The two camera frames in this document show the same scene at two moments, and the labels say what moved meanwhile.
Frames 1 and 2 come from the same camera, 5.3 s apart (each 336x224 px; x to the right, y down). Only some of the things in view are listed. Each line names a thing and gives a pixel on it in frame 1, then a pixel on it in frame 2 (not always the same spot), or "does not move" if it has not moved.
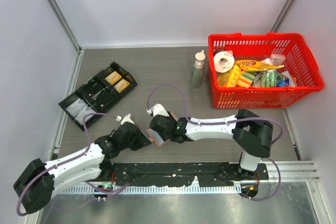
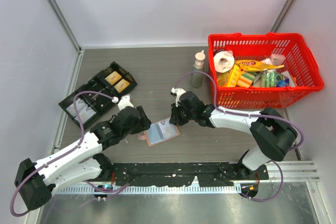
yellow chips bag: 252,65 does not move
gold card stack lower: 121,85 does not move
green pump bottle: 197,72 does not move
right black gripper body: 166,137 to 182,115
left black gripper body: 136,142 to 140,125
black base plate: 210,174 does not move
